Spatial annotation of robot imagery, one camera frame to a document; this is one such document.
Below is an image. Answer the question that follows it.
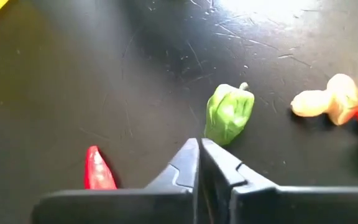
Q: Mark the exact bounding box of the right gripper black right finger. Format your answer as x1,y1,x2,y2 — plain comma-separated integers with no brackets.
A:
201,139,358,224

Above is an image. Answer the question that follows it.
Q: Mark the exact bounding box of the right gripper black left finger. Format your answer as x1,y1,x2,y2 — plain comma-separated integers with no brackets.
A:
31,138,200,224

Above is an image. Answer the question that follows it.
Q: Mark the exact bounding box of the green bell pepper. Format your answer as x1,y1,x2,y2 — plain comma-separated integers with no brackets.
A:
203,82,255,147

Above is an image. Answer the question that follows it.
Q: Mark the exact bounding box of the beige lobed ginger root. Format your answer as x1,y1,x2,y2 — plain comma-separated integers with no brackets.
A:
290,73,358,126

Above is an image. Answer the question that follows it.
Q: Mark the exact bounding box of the long red chili pepper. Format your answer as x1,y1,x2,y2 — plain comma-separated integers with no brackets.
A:
84,145,118,190

